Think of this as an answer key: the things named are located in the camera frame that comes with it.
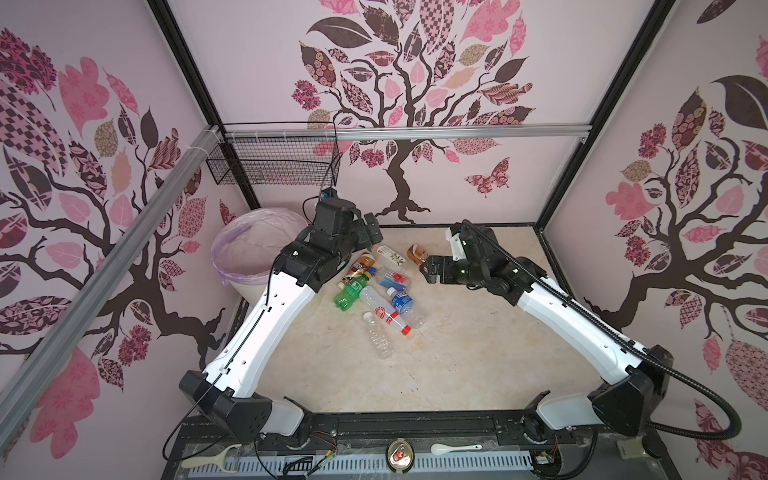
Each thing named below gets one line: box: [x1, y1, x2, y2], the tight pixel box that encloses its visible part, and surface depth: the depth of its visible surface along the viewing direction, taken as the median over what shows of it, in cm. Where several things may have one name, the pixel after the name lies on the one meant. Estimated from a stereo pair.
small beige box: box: [617, 436, 647, 460], surface depth 69 cm
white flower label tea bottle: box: [376, 245, 406, 266], surface depth 106 cm
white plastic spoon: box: [431, 443, 483, 456], surface depth 73 cm
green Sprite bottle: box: [334, 275, 370, 312], surface depth 97 cm
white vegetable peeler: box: [181, 444, 242, 474], surface depth 71 cm
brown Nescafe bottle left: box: [346, 254, 376, 277], surface depth 105 cm
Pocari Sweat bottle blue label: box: [386, 287, 425, 329], surface depth 94 cm
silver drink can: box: [386, 438, 415, 474], surface depth 63 cm
